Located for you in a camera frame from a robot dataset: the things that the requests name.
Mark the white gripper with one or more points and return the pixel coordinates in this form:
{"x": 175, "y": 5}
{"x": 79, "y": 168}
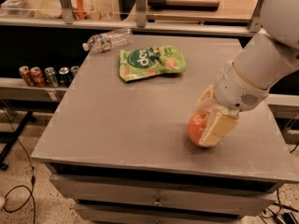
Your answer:
{"x": 237, "y": 90}

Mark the red orange apple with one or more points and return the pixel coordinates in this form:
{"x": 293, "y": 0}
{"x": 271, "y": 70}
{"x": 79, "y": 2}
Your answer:
{"x": 196, "y": 126}

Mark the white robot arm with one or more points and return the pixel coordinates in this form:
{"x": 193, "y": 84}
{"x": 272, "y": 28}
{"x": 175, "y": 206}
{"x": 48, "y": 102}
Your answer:
{"x": 272, "y": 53}

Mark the green rice chip bag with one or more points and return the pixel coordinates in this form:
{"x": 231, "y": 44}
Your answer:
{"x": 150, "y": 62}

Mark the orange white snack bag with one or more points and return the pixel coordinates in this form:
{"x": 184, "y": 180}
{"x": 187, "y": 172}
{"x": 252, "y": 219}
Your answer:
{"x": 85, "y": 10}

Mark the upper grey drawer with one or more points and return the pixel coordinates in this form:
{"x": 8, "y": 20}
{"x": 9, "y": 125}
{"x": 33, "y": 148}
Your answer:
{"x": 162, "y": 195}

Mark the grey drawer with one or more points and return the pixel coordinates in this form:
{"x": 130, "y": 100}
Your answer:
{"x": 108, "y": 214}
{"x": 162, "y": 195}

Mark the grey cabinet with drawers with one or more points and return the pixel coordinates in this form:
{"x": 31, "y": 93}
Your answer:
{"x": 105, "y": 127}

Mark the clear plastic water bottle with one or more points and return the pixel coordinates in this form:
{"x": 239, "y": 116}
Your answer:
{"x": 107, "y": 41}

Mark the dark blue soda can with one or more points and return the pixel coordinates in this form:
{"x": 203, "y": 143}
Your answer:
{"x": 66, "y": 76}

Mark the lower grey drawer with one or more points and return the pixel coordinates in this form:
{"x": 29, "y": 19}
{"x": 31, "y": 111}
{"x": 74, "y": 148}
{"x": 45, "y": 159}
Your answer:
{"x": 108, "y": 214}

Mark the green silver soda can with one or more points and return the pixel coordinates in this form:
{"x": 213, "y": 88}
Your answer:
{"x": 51, "y": 77}

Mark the red orange soda can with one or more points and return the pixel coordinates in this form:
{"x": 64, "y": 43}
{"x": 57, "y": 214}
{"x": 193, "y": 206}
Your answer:
{"x": 38, "y": 77}

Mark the black stand leg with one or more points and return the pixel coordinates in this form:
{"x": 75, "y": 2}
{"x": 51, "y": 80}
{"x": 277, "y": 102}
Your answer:
{"x": 10, "y": 138}

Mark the clear plastic bin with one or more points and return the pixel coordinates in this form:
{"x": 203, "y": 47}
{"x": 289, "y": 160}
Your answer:
{"x": 16, "y": 8}

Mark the grey metal shelf rail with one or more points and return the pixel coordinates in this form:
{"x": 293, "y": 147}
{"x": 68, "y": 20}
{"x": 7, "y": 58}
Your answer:
{"x": 16, "y": 89}

